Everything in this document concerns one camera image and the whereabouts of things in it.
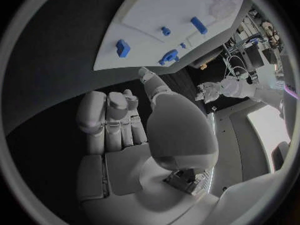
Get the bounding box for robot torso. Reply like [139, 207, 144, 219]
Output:
[205, 102, 293, 198]

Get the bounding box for white task board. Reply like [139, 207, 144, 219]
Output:
[92, 0, 247, 72]

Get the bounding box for white cable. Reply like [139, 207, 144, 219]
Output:
[223, 54, 254, 80]

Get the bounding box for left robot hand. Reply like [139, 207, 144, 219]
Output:
[195, 81, 227, 105]

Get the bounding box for equipment rack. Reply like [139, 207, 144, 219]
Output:
[223, 5, 286, 74]

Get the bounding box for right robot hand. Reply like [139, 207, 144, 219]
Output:
[76, 66, 220, 225]

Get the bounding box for blue long block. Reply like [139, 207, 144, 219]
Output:
[190, 16, 209, 35]

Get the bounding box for blue plug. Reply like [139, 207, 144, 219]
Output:
[158, 48, 181, 66]

